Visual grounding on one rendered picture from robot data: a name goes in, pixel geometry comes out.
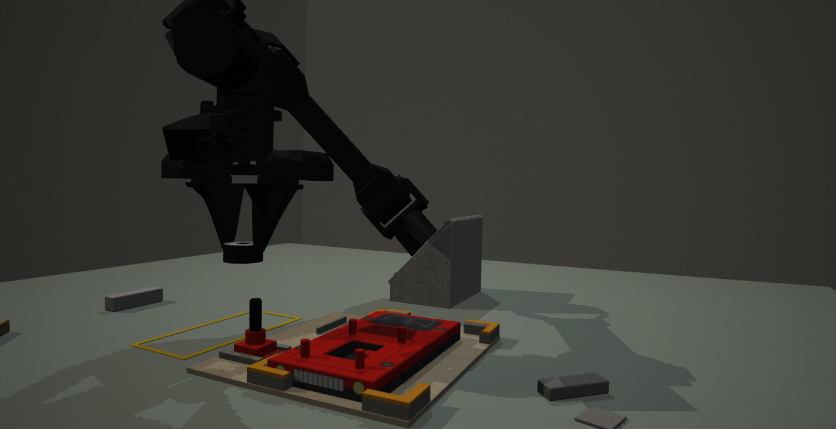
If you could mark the beige flat slab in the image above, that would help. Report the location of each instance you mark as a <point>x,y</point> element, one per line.
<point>402,407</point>

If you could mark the black and grey wheel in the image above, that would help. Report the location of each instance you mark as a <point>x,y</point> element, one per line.
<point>240,253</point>

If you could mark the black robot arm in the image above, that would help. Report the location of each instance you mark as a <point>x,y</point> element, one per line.
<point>211,40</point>

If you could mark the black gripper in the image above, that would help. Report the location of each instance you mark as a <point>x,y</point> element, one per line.
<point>279,173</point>

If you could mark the yellow rectangular outline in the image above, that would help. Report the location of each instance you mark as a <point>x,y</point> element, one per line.
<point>138,344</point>

